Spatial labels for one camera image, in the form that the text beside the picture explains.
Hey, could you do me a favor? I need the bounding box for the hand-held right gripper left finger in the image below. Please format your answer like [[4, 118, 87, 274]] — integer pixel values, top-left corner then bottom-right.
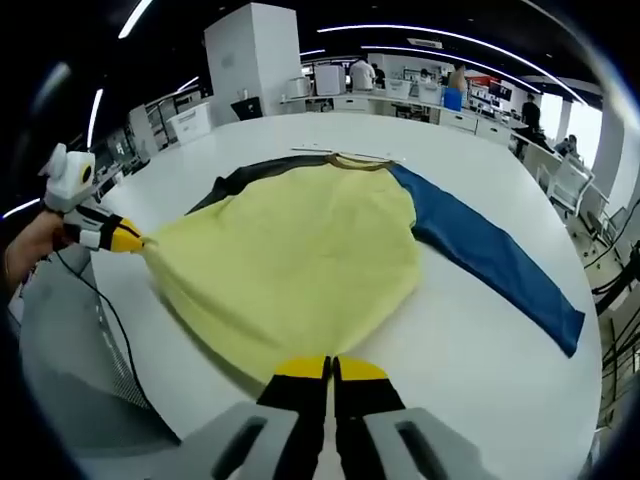
[[177, 354, 333, 480]]

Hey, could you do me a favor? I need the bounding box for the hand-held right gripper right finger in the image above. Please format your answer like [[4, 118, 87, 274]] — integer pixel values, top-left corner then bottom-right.
[[332, 354, 504, 480]]

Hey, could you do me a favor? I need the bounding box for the yellow blue black garment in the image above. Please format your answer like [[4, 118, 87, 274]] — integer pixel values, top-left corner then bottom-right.
[[141, 153, 587, 389]]

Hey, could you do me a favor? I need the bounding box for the person's left hand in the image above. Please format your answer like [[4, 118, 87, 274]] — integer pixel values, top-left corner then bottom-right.
[[8, 210, 76, 282]]

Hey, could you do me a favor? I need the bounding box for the ceiling light strip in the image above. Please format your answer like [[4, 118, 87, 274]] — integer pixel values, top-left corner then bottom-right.
[[2, 197, 42, 221], [316, 23, 590, 105], [87, 88, 105, 149], [117, 0, 154, 41], [359, 44, 544, 96]]

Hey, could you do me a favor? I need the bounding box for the grey mesh chair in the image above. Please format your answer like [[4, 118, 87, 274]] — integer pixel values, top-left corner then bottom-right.
[[19, 244, 182, 452]]

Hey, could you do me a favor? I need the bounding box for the background storage shelf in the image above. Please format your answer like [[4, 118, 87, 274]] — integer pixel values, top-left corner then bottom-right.
[[144, 89, 207, 137]]

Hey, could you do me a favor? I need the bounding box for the white lidded storage bin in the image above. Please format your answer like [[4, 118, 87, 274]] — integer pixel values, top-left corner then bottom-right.
[[167, 102, 214, 147]]

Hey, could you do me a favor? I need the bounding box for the black trapezoid container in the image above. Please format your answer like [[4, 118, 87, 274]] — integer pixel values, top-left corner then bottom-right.
[[230, 97, 264, 122]]

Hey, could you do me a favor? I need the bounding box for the white square pillar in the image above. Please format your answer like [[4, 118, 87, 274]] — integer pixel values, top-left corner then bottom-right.
[[592, 104, 637, 202], [203, 2, 304, 129]]

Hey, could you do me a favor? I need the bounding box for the white rounded appliance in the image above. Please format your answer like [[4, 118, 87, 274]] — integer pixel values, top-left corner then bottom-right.
[[287, 77, 314, 100]]

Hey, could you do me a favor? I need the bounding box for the white box appliance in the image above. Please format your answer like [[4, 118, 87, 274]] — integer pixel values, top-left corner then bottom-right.
[[313, 64, 348, 98]]

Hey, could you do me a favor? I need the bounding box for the black metal stand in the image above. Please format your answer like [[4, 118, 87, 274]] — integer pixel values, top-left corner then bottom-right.
[[589, 239, 640, 431]]

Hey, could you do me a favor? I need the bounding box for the long white cabinet counter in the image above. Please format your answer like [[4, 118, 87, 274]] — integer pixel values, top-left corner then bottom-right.
[[279, 89, 526, 149]]

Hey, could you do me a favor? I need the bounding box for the white office chair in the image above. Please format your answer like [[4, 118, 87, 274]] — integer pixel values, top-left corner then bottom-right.
[[544, 152, 609, 219]]

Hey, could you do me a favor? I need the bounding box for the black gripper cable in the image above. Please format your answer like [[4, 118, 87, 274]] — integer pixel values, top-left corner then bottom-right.
[[52, 249, 154, 411]]

